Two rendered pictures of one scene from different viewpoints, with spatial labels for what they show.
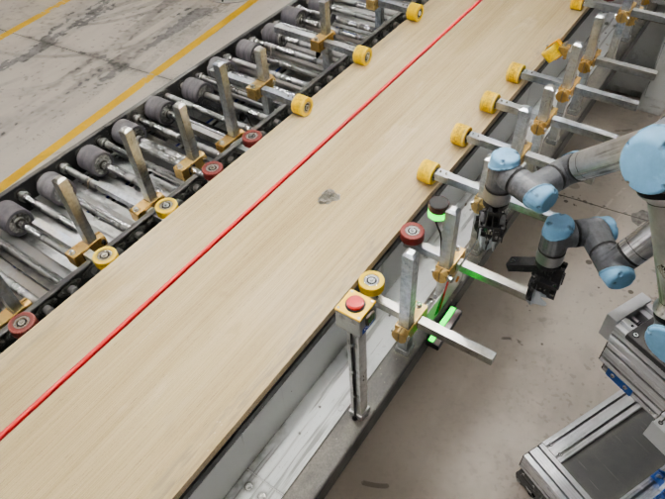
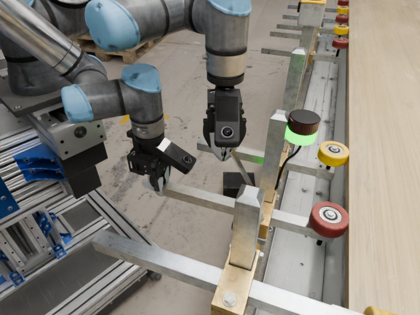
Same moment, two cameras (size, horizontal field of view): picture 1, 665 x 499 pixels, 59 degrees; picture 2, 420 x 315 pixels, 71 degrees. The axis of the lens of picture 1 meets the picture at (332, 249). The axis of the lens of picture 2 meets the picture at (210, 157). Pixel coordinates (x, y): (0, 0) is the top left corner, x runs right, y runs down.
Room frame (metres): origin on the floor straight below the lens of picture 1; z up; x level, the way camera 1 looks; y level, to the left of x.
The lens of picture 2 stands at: (1.67, -0.65, 1.42)
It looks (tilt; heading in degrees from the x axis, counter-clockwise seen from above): 39 degrees down; 162
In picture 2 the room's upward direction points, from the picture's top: straight up
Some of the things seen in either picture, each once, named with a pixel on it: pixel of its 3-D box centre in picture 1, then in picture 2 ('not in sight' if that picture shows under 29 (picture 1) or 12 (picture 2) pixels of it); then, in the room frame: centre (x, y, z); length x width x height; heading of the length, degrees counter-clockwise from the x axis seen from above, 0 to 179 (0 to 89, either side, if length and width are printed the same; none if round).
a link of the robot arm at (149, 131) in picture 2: (550, 253); (147, 124); (1.08, -0.61, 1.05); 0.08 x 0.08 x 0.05
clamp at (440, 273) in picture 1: (447, 263); (264, 209); (1.25, -0.37, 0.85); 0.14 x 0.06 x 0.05; 142
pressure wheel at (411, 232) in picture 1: (412, 241); (324, 229); (1.35, -0.27, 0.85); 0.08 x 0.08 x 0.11
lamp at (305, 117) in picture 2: (436, 228); (294, 159); (1.26, -0.32, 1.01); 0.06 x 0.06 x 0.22; 52
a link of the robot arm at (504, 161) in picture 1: (503, 171); (225, 14); (1.17, -0.46, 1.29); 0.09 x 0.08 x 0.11; 32
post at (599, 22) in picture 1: (585, 68); not in sight; (2.21, -1.13, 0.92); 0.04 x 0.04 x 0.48; 52
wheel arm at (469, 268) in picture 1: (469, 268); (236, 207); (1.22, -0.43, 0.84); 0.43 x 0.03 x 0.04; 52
